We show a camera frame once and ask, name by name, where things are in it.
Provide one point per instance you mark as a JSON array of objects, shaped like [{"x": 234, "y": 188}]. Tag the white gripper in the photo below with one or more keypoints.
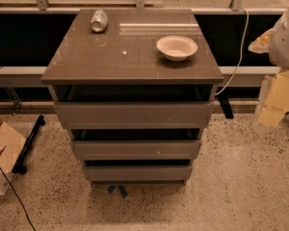
[{"x": 285, "y": 42}]

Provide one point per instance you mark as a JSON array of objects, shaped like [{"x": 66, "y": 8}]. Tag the drawer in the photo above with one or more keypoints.
[
  {"x": 135, "y": 150},
  {"x": 74, "y": 115},
  {"x": 104, "y": 174}
]

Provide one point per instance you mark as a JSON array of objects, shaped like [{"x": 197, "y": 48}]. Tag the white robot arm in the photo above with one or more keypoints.
[{"x": 279, "y": 54}]

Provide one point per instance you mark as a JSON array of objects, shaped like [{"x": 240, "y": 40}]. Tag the brown drawer cabinet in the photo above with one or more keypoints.
[{"x": 123, "y": 65}]

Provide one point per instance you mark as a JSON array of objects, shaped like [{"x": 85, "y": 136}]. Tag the black stand foot right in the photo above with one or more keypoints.
[{"x": 226, "y": 107}]

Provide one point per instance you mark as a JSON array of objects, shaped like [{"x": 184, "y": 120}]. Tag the black stand foot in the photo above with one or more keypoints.
[
  {"x": 19, "y": 166},
  {"x": 226, "y": 107}
]

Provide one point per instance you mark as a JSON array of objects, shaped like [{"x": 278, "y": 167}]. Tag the white paper bowl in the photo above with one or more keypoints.
[{"x": 176, "y": 48}]

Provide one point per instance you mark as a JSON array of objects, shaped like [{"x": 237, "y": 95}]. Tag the crushed silver can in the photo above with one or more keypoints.
[{"x": 99, "y": 21}]

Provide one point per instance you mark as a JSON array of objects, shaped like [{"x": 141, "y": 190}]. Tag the black stand foot left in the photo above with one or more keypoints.
[{"x": 19, "y": 166}]

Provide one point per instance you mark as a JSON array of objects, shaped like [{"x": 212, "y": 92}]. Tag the cardboard box left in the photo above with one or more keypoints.
[{"x": 11, "y": 144}]

